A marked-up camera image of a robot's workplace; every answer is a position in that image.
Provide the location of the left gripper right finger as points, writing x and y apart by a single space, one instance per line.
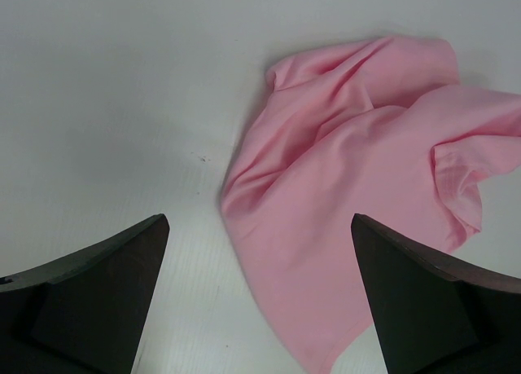
435 313

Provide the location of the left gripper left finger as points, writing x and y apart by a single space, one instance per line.
83 312

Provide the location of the pink t-shirt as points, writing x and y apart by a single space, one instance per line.
380 127

